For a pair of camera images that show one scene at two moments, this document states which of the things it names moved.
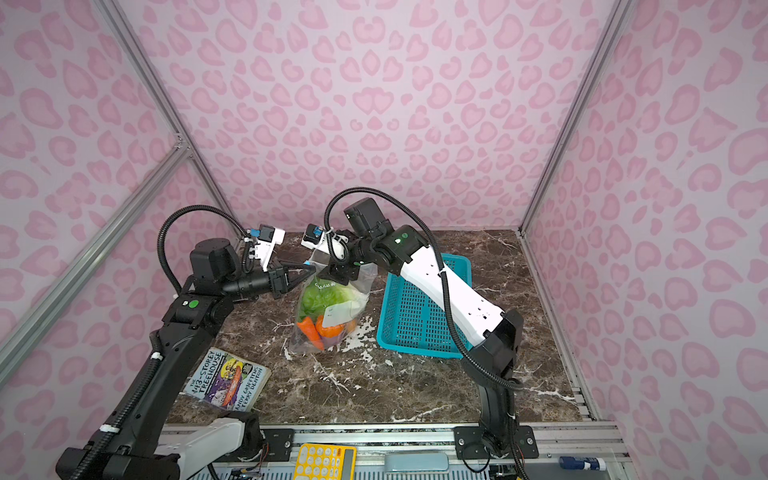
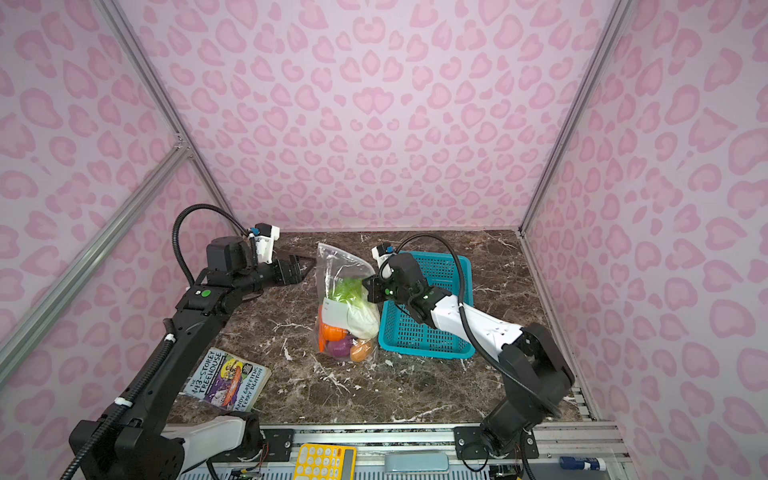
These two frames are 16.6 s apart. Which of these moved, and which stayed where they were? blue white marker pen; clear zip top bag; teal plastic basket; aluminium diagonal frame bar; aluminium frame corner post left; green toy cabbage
Moved: clear zip top bag; green toy cabbage
Stayed: aluminium frame corner post left; aluminium diagonal frame bar; teal plastic basket; blue white marker pen
